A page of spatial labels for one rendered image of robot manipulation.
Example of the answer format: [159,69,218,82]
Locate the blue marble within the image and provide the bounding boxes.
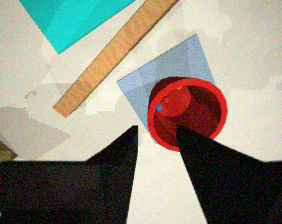
[156,104,162,111]

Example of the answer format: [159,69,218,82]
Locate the red cup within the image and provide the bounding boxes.
[147,76,228,152]

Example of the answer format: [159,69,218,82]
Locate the orange flat bar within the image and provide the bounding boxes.
[52,0,179,118]

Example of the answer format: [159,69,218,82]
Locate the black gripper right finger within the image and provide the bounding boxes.
[176,125,282,224]

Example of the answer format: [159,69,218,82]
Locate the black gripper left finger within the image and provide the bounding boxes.
[0,125,138,224]

